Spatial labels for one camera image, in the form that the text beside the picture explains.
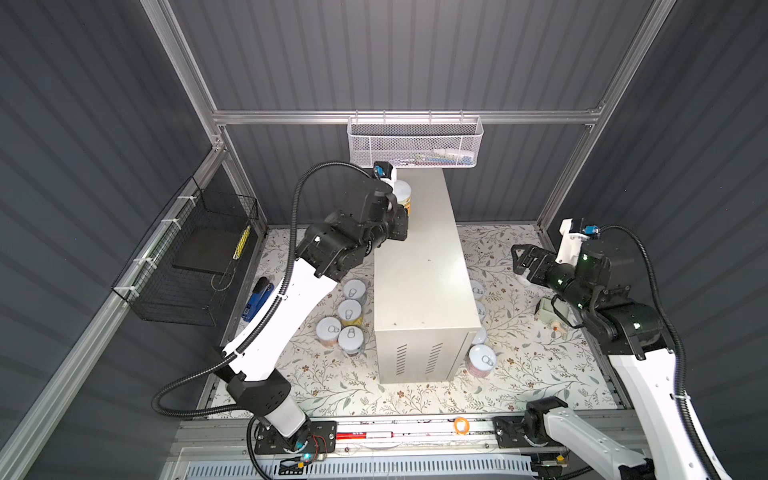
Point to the pink labelled can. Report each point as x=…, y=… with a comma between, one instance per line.
x=481, y=360

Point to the can left row far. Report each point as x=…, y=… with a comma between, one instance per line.
x=355, y=289

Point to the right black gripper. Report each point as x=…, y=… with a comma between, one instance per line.
x=542, y=260

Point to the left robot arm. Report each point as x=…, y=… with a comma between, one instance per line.
x=317, y=262

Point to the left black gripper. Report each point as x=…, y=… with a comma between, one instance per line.
x=396, y=215

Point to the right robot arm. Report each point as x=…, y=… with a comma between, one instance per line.
x=643, y=348

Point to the white wire mesh basket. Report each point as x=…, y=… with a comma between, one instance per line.
x=384, y=138

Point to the red white marker pen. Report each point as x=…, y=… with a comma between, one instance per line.
x=375, y=435

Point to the can left row front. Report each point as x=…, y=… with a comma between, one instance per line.
x=351, y=340

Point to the yellow orange labelled can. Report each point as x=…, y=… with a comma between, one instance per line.
x=403, y=192

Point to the black wire basket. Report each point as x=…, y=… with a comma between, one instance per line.
x=186, y=274

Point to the tubes in white basket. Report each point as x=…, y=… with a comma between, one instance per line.
x=443, y=158

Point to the white metal cabinet counter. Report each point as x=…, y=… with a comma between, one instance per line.
x=425, y=316

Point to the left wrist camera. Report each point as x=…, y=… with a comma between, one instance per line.
x=385, y=172

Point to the green labelled can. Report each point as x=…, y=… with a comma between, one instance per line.
x=327, y=331

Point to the yellow strip in basket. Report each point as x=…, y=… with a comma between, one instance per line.
x=242, y=241

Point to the small green white box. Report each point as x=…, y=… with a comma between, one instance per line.
x=546, y=314

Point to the blue stapler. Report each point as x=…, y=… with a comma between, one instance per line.
x=258, y=297

